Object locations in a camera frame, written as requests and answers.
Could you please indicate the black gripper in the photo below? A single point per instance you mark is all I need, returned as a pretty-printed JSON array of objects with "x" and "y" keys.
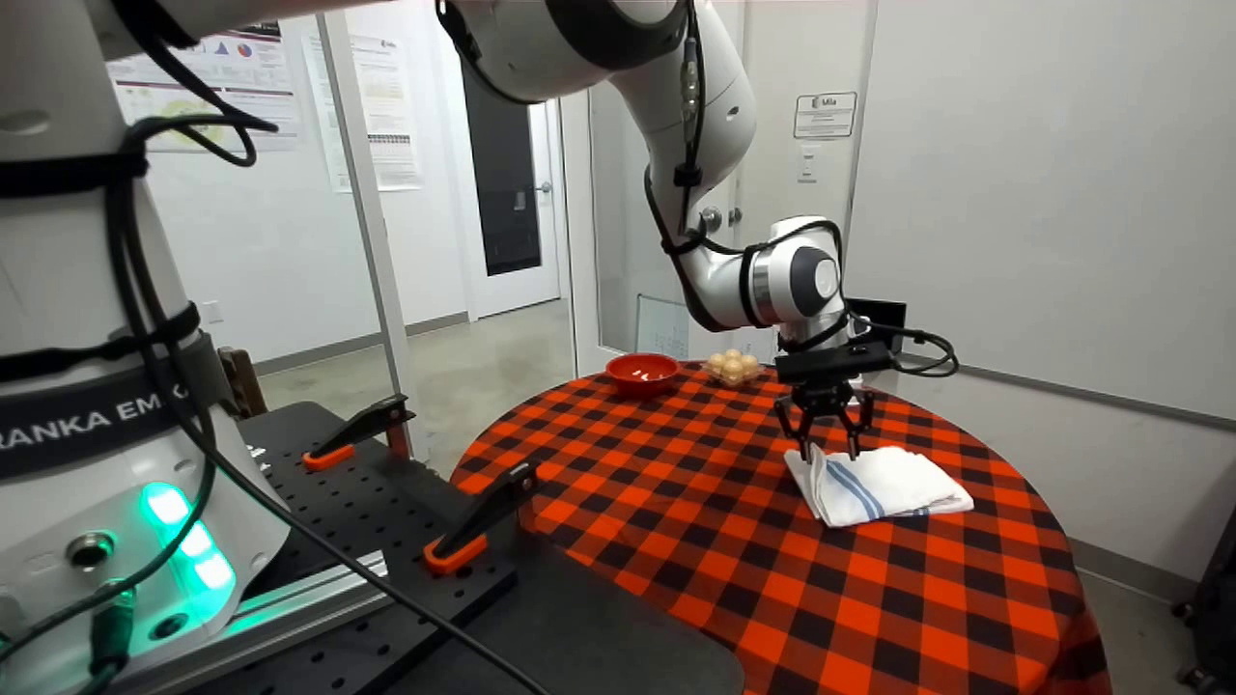
[{"x": 823, "y": 386}]

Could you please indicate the white towel with blue stripes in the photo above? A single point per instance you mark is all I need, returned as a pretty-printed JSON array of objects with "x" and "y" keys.
[{"x": 891, "y": 486}]

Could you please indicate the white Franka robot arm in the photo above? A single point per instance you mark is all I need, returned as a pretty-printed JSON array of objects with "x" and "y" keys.
[{"x": 787, "y": 275}]

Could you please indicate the red black checked tablecloth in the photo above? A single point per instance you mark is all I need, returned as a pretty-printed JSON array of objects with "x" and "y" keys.
[{"x": 721, "y": 566}]

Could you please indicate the red bowl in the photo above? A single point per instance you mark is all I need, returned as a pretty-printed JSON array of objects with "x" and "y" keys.
[{"x": 644, "y": 374}]

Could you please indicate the black orange spring clamp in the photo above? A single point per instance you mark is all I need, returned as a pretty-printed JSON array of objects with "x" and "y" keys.
[
  {"x": 484, "y": 515},
  {"x": 369, "y": 427}
]

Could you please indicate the black perforated robot table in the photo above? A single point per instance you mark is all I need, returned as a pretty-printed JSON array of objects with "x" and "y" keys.
[{"x": 389, "y": 515}]

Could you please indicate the white paper notice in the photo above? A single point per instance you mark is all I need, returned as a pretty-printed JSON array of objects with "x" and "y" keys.
[{"x": 389, "y": 117}]

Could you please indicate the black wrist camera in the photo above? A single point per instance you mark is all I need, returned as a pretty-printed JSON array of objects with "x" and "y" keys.
[{"x": 878, "y": 352}]

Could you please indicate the black wall box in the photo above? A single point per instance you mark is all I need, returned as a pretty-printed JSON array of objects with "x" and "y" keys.
[{"x": 874, "y": 315}]

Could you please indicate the white wall notice sign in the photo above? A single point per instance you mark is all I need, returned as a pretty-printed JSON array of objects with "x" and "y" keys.
[{"x": 823, "y": 117}]

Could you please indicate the grey metal post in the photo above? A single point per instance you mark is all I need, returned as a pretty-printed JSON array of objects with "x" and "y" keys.
[{"x": 369, "y": 217}]

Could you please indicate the printed wall poster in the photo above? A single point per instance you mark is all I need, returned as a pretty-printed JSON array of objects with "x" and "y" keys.
[{"x": 243, "y": 78}]

